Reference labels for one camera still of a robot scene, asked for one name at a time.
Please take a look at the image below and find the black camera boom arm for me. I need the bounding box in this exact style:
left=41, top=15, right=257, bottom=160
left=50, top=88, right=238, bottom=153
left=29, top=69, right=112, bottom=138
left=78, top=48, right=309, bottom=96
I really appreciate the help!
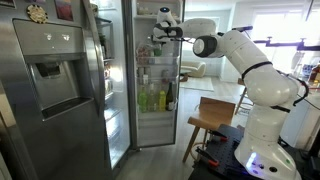
left=231, top=25, right=320, bottom=52

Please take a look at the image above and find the dark wine bottle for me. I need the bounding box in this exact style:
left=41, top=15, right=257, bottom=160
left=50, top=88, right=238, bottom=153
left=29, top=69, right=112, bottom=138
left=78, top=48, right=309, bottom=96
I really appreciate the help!
left=166, top=82, right=174, bottom=111

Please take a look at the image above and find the clear drink bottle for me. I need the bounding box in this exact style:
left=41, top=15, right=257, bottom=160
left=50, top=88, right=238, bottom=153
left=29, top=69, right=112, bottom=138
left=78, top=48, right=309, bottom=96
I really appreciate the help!
left=148, top=84, right=157, bottom=112

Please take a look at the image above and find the green drink bottle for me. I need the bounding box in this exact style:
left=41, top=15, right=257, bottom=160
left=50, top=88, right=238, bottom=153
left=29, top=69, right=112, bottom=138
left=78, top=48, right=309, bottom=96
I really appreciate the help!
left=138, top=87, right=147, bottom=113

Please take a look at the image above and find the wooden stool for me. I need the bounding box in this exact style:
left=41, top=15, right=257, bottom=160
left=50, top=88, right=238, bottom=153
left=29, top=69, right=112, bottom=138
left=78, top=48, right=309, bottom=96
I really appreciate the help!
left=183, top=97, right=235, bottom=162

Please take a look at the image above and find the green lime soda can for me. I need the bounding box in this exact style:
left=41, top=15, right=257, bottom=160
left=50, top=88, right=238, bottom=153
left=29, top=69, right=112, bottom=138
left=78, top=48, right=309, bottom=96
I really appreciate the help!
left=153, top=45, right=162, bottom=56

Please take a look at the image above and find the yellow drink bottle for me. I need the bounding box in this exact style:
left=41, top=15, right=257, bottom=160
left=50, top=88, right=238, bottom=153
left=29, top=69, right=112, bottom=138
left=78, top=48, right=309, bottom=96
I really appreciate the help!
left=159, top=90, right=166, bottom=111

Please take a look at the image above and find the red photo magnet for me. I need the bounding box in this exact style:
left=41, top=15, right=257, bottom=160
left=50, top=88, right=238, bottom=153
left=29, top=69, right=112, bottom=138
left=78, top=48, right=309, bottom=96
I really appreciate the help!
left=54, top=0, right=73, bottom=21

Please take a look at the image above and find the cream armchair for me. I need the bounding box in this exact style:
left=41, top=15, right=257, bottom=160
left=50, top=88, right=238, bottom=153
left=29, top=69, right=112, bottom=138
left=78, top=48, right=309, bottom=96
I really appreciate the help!
left=181, top=61, right=206, bottom=78

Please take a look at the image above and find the open refrigerator door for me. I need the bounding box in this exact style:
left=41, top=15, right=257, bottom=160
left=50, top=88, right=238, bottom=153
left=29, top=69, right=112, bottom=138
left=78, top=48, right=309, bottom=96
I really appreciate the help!
left=123, top=0, right=184, bottom=149

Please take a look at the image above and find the round fridge magnet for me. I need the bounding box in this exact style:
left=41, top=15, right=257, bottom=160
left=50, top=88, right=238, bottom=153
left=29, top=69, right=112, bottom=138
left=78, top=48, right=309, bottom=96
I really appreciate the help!
left=27, top=4, right=48, bottom=24

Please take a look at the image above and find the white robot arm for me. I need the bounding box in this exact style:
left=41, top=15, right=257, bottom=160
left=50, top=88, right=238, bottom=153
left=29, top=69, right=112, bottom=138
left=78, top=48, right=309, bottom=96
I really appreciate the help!
left=153, top=7, right=302, bottom=180

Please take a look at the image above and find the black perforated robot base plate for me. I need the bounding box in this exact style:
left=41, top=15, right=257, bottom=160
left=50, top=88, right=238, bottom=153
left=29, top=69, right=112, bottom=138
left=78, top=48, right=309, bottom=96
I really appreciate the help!
left=188, top=124, right=320, bottom=180

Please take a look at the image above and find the stainless steel refrigerator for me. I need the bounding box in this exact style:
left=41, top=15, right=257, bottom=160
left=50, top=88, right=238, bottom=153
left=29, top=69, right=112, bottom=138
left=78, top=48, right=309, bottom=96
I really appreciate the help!
left=0, top=0, right=142, bottom=180

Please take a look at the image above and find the red handled clamp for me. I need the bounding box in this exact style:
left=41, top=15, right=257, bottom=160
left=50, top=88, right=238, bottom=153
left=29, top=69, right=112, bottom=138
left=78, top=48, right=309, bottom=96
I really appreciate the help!
left=196, top=148, right=219, bottom=167

